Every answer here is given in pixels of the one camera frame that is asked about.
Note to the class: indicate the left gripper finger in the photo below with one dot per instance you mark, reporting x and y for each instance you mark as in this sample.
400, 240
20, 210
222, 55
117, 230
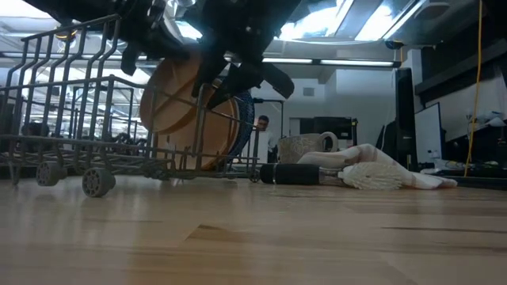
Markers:
210, 73
237, 81

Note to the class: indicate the blue patterned plate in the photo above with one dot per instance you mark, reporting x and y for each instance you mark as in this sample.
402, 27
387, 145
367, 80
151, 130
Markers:
246, 118

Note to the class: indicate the pale pink plate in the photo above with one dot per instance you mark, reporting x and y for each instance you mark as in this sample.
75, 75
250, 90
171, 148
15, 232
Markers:
218, 138

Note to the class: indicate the white bristle dish brush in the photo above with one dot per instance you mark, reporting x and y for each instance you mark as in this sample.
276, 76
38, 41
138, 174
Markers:
293, 174

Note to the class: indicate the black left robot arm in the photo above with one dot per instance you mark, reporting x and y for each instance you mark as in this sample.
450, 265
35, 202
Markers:
99, 16

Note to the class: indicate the person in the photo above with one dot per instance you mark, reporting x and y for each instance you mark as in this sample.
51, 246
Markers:
263, 122

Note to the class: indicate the grey floral mug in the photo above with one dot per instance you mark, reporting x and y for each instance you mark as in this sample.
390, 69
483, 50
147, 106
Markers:
297, 148

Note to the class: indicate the black cabinet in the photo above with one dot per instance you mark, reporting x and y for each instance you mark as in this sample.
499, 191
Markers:
317, 126

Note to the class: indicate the long ceiling light strip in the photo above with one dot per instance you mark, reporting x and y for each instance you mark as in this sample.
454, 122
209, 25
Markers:
356, 62

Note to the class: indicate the cream dish towel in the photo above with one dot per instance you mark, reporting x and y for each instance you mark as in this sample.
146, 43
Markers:
368, 154

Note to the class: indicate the black upright pillar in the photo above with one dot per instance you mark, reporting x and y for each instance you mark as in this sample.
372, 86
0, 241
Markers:
405, 118

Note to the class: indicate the white whiteboard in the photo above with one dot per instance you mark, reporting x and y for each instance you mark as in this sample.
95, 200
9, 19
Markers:
428, 134

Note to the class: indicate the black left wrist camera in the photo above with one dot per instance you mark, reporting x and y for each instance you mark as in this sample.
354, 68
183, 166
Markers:
279, 81

